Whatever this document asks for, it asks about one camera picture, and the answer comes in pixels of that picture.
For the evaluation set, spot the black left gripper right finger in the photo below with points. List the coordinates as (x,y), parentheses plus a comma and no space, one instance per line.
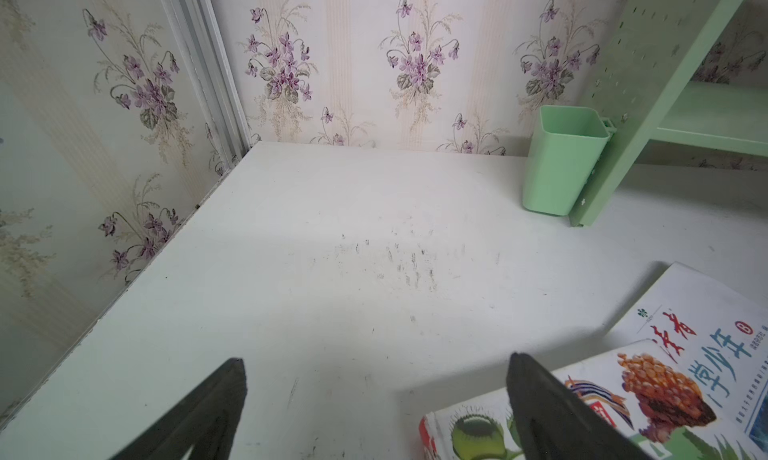
(553,423)

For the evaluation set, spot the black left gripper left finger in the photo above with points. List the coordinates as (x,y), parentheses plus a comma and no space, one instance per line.
(202,425)

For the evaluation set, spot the green nature encyclopedia book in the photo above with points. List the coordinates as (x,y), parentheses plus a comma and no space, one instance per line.
(635,389)

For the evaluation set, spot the white science youth magazine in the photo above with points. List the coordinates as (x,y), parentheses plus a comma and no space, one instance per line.
(711,333)

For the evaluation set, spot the green pen holder cup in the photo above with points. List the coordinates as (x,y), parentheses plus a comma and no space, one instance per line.
(566,145)

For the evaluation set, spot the green metal bookshelf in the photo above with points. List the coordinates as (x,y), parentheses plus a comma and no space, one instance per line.
(643,83)

